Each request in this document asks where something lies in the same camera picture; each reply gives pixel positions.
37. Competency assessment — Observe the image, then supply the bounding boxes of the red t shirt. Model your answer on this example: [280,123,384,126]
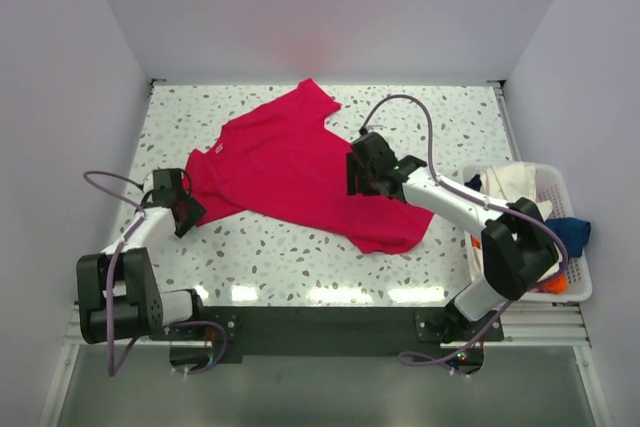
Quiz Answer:
[186,79,433,254]

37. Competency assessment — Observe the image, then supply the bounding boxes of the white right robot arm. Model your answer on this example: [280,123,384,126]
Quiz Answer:
[346,129,568,332]

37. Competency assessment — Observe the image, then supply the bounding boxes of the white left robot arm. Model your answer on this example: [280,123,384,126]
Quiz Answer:
[76,168,206,344]

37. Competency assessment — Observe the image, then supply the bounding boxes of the white cream t shirt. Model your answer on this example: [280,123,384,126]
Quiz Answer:
[480,162,553,221]

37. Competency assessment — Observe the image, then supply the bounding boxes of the navy blue t shirt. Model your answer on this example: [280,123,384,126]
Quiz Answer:
[546,217,591,259]

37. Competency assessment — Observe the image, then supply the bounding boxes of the white plastic laundry basket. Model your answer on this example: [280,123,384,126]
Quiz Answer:
[459,161,593,303]

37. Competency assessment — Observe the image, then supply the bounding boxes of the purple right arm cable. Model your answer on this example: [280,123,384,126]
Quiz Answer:
[359,94,570,367]

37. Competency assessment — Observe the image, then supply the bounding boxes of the aluminium frame rails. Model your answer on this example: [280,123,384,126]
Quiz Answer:
[492,79,614,427]

